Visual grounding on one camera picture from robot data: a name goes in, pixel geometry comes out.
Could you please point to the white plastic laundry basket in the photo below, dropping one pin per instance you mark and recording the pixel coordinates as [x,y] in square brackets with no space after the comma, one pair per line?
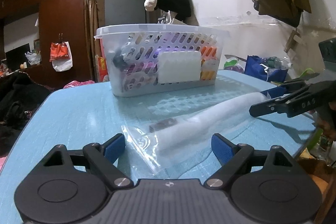
[154,58]

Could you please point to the dark blue tote bag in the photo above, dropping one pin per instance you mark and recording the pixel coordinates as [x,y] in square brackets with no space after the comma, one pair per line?
[255,68]

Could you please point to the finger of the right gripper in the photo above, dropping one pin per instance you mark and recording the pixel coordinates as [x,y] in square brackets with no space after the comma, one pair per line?
[302,83]
[294,104]

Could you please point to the orange white hanging bag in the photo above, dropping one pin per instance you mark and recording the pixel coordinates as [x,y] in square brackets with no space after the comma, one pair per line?
[61,56]

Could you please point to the right hand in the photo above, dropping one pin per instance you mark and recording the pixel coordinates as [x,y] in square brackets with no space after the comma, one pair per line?
[326,120]

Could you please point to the pink floral bedsheet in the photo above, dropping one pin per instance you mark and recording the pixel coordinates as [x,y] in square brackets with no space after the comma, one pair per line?
[73,84]

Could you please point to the black clothing pile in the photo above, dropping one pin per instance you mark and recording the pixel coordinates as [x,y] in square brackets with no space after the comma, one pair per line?
[20,98]

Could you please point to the dark red wooden wardrobe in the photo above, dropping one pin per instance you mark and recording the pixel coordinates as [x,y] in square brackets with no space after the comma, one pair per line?
[59,21]

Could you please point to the grey metal door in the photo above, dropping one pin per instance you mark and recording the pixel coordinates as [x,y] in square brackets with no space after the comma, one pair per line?
[124,12]

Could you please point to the clear plastic zip bag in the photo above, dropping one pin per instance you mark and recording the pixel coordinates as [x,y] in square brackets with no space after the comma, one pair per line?
[171,147]

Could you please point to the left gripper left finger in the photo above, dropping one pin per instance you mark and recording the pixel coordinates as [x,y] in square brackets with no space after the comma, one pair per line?
[90,168]

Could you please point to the purple snack bag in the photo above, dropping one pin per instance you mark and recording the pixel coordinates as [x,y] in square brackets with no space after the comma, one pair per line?
[234,63]

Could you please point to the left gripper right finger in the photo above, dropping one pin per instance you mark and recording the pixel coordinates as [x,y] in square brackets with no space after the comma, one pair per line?
[238,159]

